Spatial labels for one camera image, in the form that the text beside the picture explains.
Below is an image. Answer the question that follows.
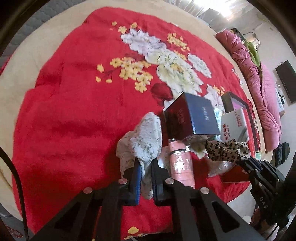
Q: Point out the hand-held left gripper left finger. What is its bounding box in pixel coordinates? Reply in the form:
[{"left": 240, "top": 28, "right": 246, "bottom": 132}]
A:
[{"left": 30, "top": 159, "right": 141, "bottom": 241}]

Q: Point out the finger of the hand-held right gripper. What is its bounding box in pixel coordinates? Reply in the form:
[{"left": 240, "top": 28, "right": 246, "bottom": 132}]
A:
[{"left": 235, "top": 156, "right": 260, "bottom": 173}]

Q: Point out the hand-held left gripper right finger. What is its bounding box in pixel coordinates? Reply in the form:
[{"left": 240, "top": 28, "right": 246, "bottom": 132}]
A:
[{"left": 151, "top": 160, "right": 266, "bottom": 241}]

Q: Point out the leopard print scrunchie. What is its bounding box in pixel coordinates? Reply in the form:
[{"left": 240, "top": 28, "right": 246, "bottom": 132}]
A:
[{"left": 205, "top": 138, "right": 251, "bottom": 163}]

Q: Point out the white floral cloth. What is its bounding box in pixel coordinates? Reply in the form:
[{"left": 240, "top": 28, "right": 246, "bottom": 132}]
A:
[{"left": 116, "top": 112, "right": 163, "bottom": 201}]

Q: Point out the dark shallow box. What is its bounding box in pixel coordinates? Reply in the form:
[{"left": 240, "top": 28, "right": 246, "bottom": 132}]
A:
[{"left": 221, "top": 91, "right": 262, "bottom": 151}]

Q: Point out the person's right forearm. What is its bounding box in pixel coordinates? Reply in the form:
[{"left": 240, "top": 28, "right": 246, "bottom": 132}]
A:
[{"left": 248, "top": 206, "right": 278, "bottom": 241}]

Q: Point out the clear bag with pinkish contents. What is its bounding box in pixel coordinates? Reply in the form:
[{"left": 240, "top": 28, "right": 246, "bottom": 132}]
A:
[{"left": 207, "top": 160, "right": 236, "bottom": 178}]

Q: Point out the black bag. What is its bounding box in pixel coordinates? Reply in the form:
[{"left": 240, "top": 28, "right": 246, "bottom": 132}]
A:
[{"left": 272, "top": 142, "right": 290, "bottom": 167}]

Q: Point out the white box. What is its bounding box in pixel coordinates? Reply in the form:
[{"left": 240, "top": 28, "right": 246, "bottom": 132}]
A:
[{"left": 220, "top": 108, "right": 250, "bottom": 143}]

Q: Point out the pink book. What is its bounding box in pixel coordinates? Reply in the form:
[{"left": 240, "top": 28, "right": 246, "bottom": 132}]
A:
[{"left": 232, "top": 98, "right": 247, "bottom": 109}]

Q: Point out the dark navy box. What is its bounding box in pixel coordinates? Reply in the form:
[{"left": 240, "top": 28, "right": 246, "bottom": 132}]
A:
[{"left": 163, "top": 92, "right": 221, "bottom": 142}]

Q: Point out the pink quilt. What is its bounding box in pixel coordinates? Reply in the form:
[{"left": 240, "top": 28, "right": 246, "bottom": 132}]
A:
[{"left": 216, "top": 30, "right": 282, "bottom": 153}]

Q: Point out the black television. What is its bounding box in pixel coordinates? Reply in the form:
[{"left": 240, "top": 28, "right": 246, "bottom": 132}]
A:
[{"left": 275, "top": 60, "right": 296, "bottom": 103}]

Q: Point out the red floral blanket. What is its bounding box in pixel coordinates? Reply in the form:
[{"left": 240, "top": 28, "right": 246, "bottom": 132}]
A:
[{"left": 11, "top": 6, "right": 262, "bottom": 237}]

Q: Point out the green cloth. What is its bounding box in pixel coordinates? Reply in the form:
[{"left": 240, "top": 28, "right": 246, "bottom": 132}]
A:
[{"left": 243, "top": 40, "right": 262, "bottom": 67}]

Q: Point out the dark chair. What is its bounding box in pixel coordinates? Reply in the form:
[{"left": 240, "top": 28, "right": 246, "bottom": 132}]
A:
[{"left": 203, "top": 8, "right": 222, "bottom": 22}]

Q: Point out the white curtain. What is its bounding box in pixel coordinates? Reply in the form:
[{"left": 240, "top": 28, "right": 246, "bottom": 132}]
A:
[{"left": 180, "top": 0, "right": 245, "bottom": 26}]

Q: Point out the beige bed sheet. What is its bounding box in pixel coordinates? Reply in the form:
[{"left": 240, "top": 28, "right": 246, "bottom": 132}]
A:
[{"left": 0, "top": 0, "right": 259, "bottom": 218}]

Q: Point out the grey quilted sofa cover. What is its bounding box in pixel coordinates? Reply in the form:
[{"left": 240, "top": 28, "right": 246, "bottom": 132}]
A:
[{"left": 5, "top": 5, "right": 53, "bottom": 58}]

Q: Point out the black cable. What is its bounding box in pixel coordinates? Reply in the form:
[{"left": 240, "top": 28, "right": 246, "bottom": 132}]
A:
[{"left": 0, "top": 146, "right": 29, "bottom": 241}]

